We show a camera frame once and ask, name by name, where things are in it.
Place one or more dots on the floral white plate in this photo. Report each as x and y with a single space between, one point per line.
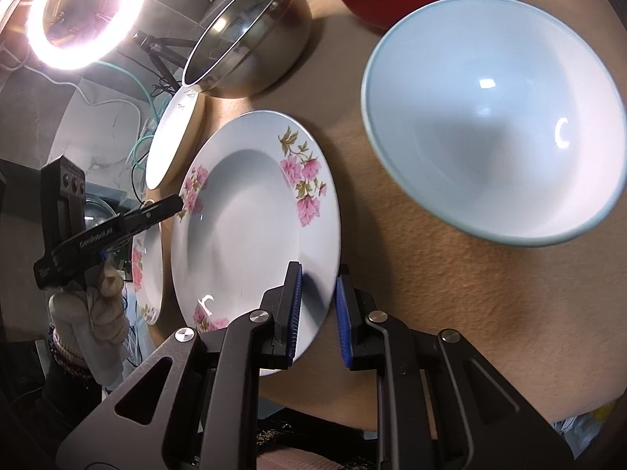
258 196

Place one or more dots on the stainless steel bowl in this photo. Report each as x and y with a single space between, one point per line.
248 47

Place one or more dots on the plain white plate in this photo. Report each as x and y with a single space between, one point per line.
175 136

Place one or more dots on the ring light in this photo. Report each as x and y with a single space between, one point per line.
73 34

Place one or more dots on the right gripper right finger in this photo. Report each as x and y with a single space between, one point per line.
440 403

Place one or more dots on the gloved left hand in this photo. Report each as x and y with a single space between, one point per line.
90 326

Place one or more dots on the orange table mat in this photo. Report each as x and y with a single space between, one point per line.
552 319

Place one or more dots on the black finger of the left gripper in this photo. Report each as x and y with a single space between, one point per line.
152 213

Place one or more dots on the large white blue-rimmed bowl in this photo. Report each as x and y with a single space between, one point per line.
499 119

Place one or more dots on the black mini tripod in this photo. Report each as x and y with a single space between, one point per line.
162 50

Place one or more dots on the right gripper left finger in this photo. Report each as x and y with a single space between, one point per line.
193 403

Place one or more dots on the small floral plate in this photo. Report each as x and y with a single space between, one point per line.
148 273

